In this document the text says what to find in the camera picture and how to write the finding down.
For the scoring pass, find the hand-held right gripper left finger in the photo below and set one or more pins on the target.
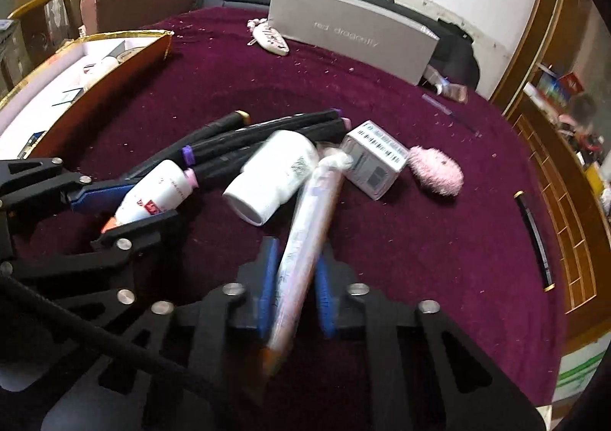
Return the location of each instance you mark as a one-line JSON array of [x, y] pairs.
[[268, 287]]

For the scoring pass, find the black pen gold tip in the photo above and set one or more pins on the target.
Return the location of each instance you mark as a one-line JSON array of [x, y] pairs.
[[534, 235]]

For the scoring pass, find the yellow wooden chair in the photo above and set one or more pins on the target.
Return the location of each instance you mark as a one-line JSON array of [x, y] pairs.
[[43, 1]]

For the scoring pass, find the maroon velvet tablecloth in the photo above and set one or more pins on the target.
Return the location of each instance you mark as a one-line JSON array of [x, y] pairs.
[[429, 244]]

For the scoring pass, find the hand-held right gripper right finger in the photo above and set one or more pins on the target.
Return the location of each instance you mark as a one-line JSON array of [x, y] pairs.
[[327, 302]]

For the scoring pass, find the red box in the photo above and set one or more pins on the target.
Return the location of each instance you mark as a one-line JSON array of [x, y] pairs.
[[572, 84]]

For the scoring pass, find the grey shoe box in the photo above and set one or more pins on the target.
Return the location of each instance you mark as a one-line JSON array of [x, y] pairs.
[[353, 34]]

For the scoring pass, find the black marker orange cap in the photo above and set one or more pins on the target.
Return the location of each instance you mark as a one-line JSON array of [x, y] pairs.
[[215, 127]]

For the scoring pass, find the small white bottle pink cap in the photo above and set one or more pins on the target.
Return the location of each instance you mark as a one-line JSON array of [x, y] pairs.
[[152, 194]]

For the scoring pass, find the wooden door frame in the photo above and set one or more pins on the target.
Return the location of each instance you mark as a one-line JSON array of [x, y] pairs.
[[530, 39]]

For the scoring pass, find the large white bottle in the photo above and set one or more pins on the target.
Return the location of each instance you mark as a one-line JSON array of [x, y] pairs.
[[272, 173]]

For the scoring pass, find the clear purple pen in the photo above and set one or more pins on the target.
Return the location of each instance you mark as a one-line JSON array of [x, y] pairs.
[[446, 111]]

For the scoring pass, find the black marker purple cap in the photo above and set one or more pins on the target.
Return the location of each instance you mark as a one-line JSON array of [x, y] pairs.
[[286, 122], [310, 131]]

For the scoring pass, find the small clear bottle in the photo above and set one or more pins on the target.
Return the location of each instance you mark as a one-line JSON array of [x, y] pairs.
[[453, 93]]

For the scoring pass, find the small white barcode box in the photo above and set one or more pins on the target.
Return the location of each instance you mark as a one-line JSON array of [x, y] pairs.
[[377, 158]]

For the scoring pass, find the pink white tube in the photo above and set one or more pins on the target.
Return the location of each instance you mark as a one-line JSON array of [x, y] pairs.
[[305, 230]]

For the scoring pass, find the gold-edged storage box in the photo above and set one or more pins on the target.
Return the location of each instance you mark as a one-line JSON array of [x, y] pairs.
[[119, 82]]

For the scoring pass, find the wooden cabinet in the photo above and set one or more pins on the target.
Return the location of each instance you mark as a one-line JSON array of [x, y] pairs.
[[563, 230]]

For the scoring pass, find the blue green box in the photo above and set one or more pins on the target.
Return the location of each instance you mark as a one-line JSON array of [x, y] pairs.
[[551, 89]]

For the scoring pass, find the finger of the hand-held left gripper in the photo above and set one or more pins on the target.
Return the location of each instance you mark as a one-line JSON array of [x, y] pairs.
[[143, 230], [95, 194]]

